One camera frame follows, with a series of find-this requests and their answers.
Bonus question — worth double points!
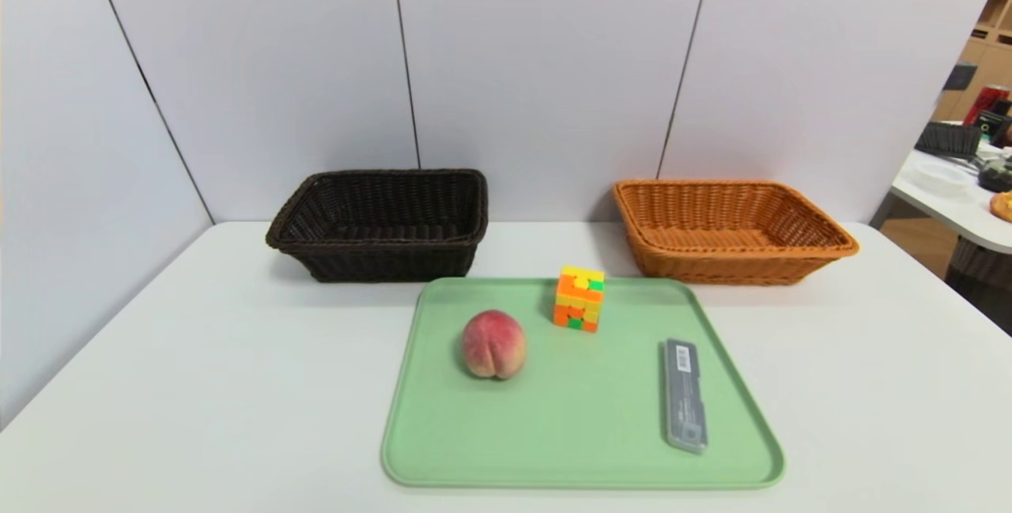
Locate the colourful puzzle cube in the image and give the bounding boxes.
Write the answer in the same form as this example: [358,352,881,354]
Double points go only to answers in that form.
[552,265,606,333]

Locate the pink peach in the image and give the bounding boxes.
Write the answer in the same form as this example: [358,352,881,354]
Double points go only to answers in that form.
[462,310,527,380]

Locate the grey pen case with barcode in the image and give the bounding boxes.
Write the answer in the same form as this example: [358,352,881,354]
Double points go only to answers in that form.
[662,338,709,455]

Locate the dark brown wicker basket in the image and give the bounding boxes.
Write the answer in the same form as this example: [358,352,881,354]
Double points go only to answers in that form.
[266,168,489,283]

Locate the orange wicker basket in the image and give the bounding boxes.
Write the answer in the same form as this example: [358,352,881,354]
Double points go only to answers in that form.
[614,179,860,285]

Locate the small dark wicker basket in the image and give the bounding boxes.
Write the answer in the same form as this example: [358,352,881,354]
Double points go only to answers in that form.
[916,122,984,160]

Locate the green plastic tray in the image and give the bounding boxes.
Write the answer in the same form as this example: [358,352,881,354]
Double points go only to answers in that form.
[381,277,786,490]

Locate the white plate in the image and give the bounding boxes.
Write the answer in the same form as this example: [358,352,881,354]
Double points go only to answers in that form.
[905,161,969,190]

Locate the white side table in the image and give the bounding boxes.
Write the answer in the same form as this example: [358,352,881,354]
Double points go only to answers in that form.
[891,145,1012,255]

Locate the dark table base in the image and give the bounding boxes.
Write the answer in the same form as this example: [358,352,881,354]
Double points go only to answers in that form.
[946,236,1012,336]

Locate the black bowl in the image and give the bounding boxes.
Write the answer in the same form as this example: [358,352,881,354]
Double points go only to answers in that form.
[978,157,1012,192]

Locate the red can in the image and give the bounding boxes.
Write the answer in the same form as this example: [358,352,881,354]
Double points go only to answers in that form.
[963,85,1010,125]

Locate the black box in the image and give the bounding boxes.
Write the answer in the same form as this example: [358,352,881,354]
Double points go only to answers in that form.
[974,110,1012,146]

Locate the wooden shelf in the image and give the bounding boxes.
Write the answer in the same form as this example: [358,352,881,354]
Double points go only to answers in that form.
[933,0,1012,123]

